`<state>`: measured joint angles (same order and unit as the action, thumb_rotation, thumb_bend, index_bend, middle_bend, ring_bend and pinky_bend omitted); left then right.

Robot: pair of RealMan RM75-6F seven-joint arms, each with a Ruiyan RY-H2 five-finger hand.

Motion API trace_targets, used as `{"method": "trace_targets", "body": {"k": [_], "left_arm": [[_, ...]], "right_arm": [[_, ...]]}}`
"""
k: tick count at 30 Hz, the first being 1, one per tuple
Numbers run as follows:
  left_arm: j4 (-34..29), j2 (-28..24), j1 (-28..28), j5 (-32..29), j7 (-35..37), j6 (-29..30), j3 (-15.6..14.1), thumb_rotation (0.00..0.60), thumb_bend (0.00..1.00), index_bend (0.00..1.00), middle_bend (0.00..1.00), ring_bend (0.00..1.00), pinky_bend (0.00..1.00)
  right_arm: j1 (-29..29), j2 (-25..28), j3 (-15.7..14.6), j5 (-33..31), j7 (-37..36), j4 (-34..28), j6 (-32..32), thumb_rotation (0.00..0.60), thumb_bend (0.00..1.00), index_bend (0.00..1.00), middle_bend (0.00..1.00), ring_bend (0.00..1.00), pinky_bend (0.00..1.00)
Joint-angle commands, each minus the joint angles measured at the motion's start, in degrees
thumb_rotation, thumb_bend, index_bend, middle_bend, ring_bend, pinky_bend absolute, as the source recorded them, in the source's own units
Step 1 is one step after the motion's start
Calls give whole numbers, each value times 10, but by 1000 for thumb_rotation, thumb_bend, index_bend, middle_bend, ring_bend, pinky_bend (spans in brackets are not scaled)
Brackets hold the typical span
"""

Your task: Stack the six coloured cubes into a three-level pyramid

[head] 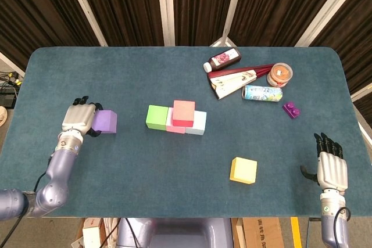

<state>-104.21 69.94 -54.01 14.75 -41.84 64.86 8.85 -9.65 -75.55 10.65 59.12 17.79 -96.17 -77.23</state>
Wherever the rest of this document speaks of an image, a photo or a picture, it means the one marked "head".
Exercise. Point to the teal table cloth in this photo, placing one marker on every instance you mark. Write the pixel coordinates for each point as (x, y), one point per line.
(186, 158)

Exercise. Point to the light blue foam cube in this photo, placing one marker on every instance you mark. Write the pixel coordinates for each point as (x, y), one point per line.
(200, 123)

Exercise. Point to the red foam cube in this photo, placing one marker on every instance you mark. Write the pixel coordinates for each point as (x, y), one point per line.
(183, 111)

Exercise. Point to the yellow foam cube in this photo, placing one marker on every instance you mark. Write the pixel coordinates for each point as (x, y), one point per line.
(242, 169)

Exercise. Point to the purple foam cube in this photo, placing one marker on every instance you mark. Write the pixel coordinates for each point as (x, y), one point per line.
(106, 121)

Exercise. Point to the dark juice bottle white cap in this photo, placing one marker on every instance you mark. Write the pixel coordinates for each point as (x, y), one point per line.
(223, 59)

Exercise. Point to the green foam cube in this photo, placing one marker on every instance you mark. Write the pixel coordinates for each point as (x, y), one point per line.
(157, 115)

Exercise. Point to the printed light blue drink can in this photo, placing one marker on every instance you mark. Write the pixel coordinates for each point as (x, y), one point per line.
(261, 93)

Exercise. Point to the white frame post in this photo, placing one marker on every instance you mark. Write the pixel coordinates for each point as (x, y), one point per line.
(325, 12)
(231, 7)
(361, 95)
(165, 7)
(84, 7)
(10, 63)

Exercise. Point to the clear jar orange contents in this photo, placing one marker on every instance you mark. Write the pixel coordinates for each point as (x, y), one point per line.
(279, 74)

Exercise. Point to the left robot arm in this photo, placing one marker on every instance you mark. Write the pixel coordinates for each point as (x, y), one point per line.
(58, 172)

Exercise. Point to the dark red folding fan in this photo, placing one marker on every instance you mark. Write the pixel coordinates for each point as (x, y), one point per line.
(229, 82)

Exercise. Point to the purple toy brick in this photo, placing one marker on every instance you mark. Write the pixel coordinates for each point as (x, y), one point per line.
(291, 110)

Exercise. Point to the lavender robot torso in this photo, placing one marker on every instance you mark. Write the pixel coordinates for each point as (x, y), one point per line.
(174, 233)

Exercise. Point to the white cardboard box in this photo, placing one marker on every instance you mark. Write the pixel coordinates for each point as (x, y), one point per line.
(91, 236)

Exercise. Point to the dark brown pleated curtain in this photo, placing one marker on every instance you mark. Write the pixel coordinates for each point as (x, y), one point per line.
(130, 4)

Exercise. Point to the brown printed cardboard box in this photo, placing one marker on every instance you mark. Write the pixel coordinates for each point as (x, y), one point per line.
(263, 233)

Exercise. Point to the pink foam cube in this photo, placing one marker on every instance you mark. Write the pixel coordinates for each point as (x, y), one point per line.
(170, 127)

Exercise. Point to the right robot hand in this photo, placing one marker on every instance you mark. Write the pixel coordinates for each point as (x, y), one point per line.
(332, 172)

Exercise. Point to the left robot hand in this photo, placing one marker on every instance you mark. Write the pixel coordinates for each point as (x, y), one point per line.
(77, 118)

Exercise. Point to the black floor device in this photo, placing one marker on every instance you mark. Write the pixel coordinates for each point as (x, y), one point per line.
(7, 100)

